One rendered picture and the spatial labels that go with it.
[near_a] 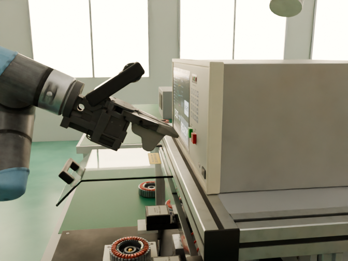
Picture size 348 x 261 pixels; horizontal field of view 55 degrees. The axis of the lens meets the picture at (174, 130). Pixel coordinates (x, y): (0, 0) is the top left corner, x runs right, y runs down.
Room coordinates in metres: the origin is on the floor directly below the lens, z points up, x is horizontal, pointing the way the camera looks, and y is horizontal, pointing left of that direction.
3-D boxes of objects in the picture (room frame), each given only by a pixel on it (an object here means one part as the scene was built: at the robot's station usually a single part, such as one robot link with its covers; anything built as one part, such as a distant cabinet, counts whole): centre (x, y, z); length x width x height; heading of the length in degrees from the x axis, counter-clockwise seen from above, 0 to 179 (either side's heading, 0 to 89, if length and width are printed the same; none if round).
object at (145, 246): (0.82, 0.12, 0.80); 0.11 x 0.11 x 0.04
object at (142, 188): (1.34, 0.10, 0.77); 0.11 x 0.11 x 0.04
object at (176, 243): (0.84, -0.02, 0.80); 0.07 x 0.05 x 0.06; 7
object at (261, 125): (0.73, -0.22, 1.22); 0.44 x 0.39 x 0.20; 7
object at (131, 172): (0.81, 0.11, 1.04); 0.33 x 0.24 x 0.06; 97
